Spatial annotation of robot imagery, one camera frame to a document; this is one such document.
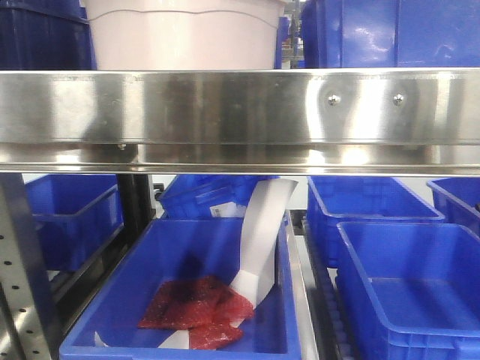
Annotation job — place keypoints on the white lidded plastic bin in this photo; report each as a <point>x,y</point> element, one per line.
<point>184,35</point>

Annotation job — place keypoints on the blue bin rear right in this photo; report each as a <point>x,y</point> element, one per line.
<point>332,199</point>

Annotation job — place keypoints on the blue bin lower left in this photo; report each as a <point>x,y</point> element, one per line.
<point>74,215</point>

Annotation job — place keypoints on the white paper strip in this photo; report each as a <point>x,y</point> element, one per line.
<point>258,242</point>

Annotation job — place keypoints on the dark blue bin upper left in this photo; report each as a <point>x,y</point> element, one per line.
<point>44,36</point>

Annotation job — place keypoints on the stainless steel shelf rail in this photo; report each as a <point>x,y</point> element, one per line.
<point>367,121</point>

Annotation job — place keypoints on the blue bin lower right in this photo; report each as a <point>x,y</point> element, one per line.
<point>410,290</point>

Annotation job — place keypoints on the blue bin rear middle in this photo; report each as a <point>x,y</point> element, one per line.
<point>192,196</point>

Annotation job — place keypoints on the blue bin far right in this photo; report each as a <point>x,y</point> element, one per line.
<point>458,200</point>

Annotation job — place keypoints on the blue bin with red bag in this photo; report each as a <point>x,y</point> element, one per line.
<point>182,249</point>

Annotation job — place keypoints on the blue bin upper right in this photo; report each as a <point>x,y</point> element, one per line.
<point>390,34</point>

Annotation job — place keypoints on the perforated steel shelf post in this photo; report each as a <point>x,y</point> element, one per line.
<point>24,277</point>

